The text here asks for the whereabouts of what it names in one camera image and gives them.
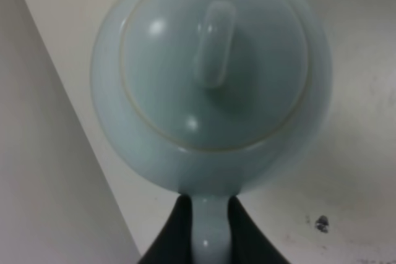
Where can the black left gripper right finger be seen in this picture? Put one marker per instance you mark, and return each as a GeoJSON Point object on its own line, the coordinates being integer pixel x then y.
{"type": "Point", "coordinates": [248, 244]}

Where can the light blue porcelain teapot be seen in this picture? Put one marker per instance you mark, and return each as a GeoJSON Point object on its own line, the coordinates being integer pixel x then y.
{"type": "Point", "coordinates": [208, 98]}

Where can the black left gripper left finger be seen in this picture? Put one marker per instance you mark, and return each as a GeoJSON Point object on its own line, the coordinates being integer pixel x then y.
{"type": "Point", "coordinates": [173, 244]}

